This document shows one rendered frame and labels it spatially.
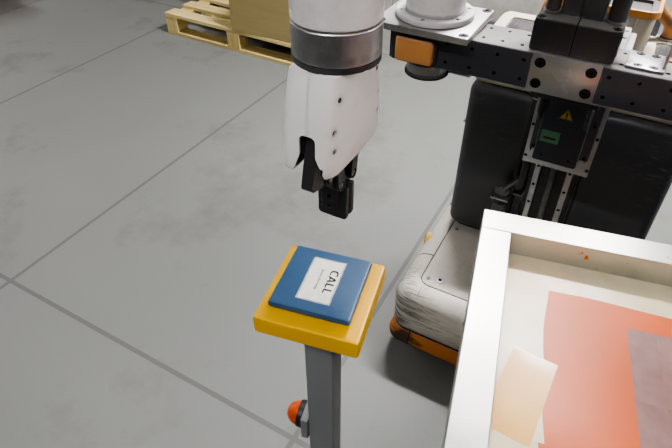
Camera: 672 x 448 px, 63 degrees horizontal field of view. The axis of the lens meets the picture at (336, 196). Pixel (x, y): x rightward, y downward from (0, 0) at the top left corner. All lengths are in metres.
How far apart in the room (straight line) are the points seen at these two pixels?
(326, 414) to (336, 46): 0.59
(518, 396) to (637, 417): 0.11
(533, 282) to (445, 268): 0.96
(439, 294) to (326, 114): 1.20
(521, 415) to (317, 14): 0.42
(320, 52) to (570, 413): 0.43
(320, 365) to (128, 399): 1.11
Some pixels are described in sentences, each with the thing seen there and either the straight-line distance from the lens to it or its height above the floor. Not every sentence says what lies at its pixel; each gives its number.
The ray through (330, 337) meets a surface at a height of 0.95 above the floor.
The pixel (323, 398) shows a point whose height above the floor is 0.75.
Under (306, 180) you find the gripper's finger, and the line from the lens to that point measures 0.48.
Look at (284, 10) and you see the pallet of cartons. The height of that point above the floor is 0.34.
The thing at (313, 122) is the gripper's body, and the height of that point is 1.23.
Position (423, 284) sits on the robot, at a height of 0.28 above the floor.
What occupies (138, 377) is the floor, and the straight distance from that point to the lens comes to 1.85.
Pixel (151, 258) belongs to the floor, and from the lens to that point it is 2.18.
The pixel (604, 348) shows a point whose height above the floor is 0.95.
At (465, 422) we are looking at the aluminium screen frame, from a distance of 0.55.
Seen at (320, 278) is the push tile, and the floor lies 0.97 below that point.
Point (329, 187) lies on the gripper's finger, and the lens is 0.52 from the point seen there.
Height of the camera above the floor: 1.46
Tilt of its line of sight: 39 degrees down
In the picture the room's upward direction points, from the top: straight up
